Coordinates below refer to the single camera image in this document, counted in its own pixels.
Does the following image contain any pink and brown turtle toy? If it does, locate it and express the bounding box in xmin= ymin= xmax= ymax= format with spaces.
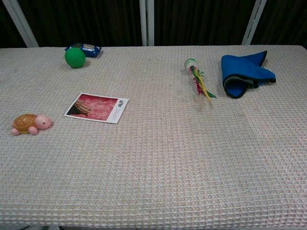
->
xmin=11 ymin=113 xmax=52 ymax=137

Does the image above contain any white waffle-weave tablecloth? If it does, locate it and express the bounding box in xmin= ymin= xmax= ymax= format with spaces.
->
xmin=0 ymin=45 xmax=307 ymax=227

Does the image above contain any colourful feather shuttlecock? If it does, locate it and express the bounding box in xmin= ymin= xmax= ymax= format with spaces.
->
xmin=184 ymin=58 xmax=217 ymax=103

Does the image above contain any red photo postcard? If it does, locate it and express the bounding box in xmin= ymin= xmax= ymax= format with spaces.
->
xmin=63 ymin=92 xmax=130 ymax=125

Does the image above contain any blue cookie packet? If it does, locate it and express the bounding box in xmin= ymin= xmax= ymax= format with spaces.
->
xmin=65 ymin=43 xmax=102 ymax=58

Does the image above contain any green ball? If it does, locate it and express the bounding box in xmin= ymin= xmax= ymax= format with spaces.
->
xmin=64 ymin=47 xmax=86 ymax=69

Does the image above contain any blue folded cloth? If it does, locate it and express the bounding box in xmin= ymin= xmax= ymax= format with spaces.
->
xmin=221 ymin=50 xmax=276 ymax=99

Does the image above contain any dark curtain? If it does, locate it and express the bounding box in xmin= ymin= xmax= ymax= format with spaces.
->
xmin=0 ymin=0 xmax=307 ymax=49

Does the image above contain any white metal frame post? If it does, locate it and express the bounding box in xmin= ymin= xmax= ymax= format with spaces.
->
xmin=139 ymin=0 xmax=155 ymax=47
xmin=241 ymin=0 xmax=268 ymax=46
xmin=1 ymin=0 xmax=39 ymax=48

